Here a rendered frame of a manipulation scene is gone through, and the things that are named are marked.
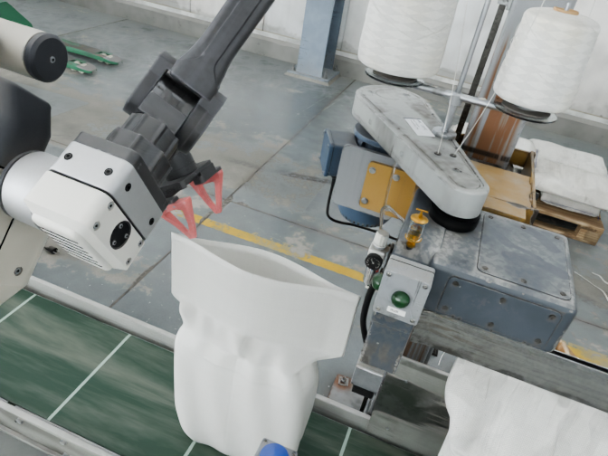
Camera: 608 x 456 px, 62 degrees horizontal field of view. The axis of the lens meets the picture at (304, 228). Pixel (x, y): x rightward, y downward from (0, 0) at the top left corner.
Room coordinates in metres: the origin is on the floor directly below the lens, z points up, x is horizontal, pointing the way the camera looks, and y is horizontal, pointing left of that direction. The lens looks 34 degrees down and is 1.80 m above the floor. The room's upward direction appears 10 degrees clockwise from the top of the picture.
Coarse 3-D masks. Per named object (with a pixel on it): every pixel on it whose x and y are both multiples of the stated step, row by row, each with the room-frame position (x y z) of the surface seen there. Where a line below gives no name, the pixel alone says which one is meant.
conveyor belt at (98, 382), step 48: (0, 336) 1.12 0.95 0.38; (48, 336) 1.16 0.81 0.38; (96, 336) 1.20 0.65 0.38; (0, 384) 0.95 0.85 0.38; (48, 384) 0.98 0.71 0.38; (96, 384) 1.01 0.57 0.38; (144, 384) 1.04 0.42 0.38; (96, 432) 0.84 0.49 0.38; (144, 432) 0.87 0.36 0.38; (336, 432) 0.99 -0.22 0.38
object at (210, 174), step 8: (208, 168) 0.76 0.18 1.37; (216, 168) 0.78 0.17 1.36; (200, 176) 0.73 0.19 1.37; (208, 176) 0.75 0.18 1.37; (216, 176) 0.78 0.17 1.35; (192, 184) 0.79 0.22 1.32; (200, 184) 0.78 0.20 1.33; (216, 184) 0.78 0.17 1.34; (200, 192) 0.78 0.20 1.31; (216, 192) 0.78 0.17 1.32; (208, 200) 0.78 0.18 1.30; (216, 200) 0.77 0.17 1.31; (216, 208) 0.77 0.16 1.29
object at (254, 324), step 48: (192, 240) 0.99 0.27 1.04; (192, 288) 0.97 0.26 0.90; (240, 288) 0.90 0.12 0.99; (288, 288) 0.89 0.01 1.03; (336, 288) 0.91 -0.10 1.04; (192, 336) 0.90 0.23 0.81; (240, 336) 0.89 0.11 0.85; (288, 336) 0.89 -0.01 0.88; (336, 336) 0.89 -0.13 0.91; (192, 384) 0.87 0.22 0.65; (240, 384) 0.83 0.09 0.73; (288, 384) 0.81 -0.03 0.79; (192, 432) 0.86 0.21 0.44; (240, 432) 0.83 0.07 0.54; (288, 432) 0.81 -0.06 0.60
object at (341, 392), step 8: (336, 376) 1.53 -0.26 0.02; (344, 376) 1.50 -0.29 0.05; (336, 384) 1.48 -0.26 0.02; (344, 384) 1.49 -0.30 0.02; (352, 384) 1.50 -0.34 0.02; (336, 392) 1.44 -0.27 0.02; (344, 392) 1.45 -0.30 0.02; (352, 392) 1.46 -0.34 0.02; (336, 400) 1.40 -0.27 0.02; (344, 400) 1.41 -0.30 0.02; (352, 400) 1.41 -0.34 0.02; (360, 400) 1.42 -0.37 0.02; (368, 400) 1.43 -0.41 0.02
